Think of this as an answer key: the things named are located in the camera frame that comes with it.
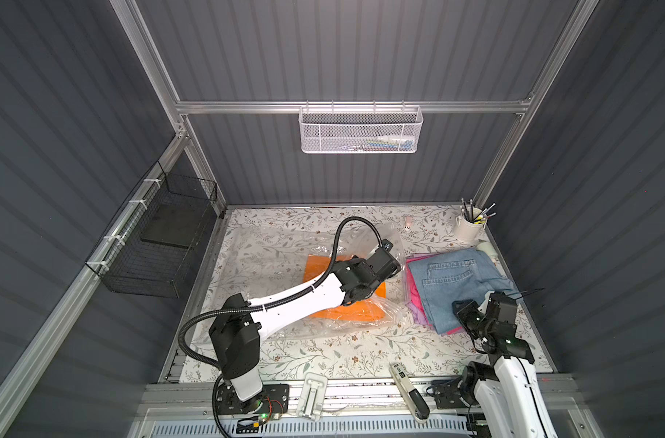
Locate black corrugated cable conduit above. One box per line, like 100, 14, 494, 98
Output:
177, 215, 385, 370

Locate clear plastic vacuum bag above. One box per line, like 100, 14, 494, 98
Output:
200, 221, 414, 348

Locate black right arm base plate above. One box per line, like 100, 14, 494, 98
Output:
425, 377, 475, 410

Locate white wire wall basket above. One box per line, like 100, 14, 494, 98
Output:
298, 104, 424, 154

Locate white plastic bracket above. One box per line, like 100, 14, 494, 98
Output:
296, 373, 329, 422

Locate blue jeans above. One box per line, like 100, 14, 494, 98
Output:
408, 248, 517, 334

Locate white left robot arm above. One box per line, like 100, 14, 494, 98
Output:
208, 239, 401, 404

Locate white handheld scanner tool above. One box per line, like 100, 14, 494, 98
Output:
389, 362, 431, 423

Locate pink trousers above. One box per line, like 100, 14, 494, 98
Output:
405, 253, 436, 328

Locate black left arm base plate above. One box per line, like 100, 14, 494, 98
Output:
215, 384, 290, 416

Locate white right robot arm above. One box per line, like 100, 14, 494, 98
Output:
452, 291, 558, 437

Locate cream metal pencil bucket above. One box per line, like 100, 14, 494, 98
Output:
453, 206, 488, 244

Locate mint green pencil sharpener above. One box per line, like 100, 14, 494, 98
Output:
476, 242, 498, 259

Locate black wire side basket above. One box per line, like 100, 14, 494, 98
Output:
86, 168, 218, 299

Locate orange garment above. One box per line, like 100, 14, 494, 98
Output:
303, 255, 386, 323

